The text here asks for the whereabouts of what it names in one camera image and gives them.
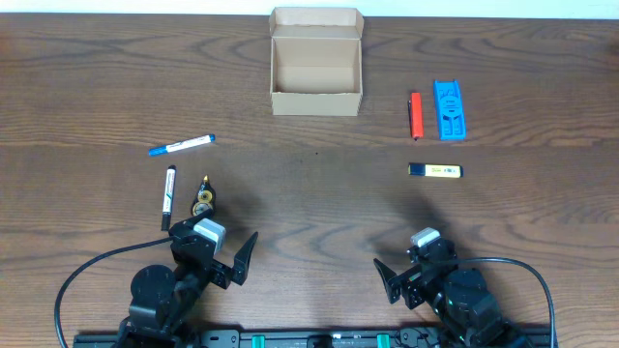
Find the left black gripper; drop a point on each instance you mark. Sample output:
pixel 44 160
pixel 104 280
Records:
pixel 213 263

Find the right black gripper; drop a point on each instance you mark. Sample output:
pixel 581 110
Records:
pixel 411 278

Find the black gold tape dispenser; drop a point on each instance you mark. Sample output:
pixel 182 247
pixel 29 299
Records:
pixel 204 202

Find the black whiteboard marker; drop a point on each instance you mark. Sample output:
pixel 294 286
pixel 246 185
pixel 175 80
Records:
pixel 168 196

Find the yellow highlighter pen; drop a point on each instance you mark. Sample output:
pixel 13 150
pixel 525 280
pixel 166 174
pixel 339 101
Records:
pixel 435 170

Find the red stapler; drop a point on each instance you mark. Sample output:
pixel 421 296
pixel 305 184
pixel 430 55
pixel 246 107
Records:
pixel 416 116

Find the blue plastic tool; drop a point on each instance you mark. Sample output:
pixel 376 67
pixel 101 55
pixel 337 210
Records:
pixel 451 122

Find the cardboard box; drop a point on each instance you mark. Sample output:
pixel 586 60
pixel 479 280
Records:
pixel 316 61

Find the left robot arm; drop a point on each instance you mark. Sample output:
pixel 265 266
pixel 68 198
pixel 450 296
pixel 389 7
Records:
pixel 163 298

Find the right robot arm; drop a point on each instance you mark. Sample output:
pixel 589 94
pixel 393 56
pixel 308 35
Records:
pixel 459 297

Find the blue whiteboard marker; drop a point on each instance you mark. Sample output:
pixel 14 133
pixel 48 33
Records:
pixel 182 145

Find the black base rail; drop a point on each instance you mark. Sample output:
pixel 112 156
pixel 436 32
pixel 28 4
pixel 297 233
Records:
pixel 404 337

